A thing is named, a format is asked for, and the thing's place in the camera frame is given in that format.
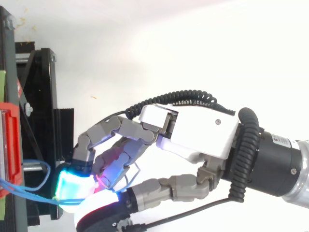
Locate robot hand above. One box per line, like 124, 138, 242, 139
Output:
53, 101, 241, 232

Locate blue cable bundle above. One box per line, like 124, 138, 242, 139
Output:
0, 159, 85, 206

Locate black stand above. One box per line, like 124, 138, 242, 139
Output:
0, 6, 75, 232

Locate red bin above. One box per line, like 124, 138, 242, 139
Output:
0, 101, 24, 199

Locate black coiled cable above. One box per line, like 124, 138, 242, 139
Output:
228, 107, 261, 203
102, 89, 218, 122

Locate thin black cable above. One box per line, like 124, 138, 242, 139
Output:
125, 197, 234, 231

